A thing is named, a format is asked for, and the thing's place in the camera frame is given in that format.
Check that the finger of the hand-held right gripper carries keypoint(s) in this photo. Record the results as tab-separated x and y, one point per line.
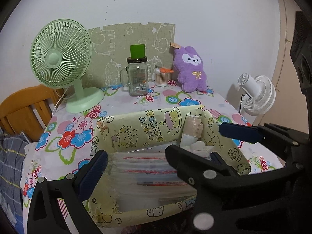
190	165
238	131

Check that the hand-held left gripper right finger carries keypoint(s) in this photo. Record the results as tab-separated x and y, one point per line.
217	159

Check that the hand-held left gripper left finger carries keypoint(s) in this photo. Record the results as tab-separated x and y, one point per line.
93	173

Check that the white cloth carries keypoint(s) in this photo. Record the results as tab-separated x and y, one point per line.
199	146

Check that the beige bandage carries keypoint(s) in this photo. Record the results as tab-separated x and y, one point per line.
192	126

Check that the clear plastic mask packet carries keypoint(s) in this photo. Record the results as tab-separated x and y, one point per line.
146	173

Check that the yellow cartoon fabric storage box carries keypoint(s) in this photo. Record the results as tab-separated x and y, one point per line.
136	131

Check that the white standing fan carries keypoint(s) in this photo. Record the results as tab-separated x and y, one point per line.
263	92

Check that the floral tablecloth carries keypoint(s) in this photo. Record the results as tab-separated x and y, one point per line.
73	117

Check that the purple plush toy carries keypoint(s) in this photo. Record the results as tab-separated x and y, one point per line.
190	75

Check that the blue plaid bedding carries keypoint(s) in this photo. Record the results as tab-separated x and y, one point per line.
12	165

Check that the beige wooden door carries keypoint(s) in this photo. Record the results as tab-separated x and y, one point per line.
285	53

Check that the cotton swab jar orange lid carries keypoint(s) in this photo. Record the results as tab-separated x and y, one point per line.
162	79

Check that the wooden bed headboard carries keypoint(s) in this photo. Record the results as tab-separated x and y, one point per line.
22	112

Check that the glass jar with green lid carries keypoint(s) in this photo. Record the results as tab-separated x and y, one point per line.
137	78

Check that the green desk fan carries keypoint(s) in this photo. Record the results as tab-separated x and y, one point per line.
53	58

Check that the green cartoon printed board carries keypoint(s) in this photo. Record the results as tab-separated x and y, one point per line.
117	43

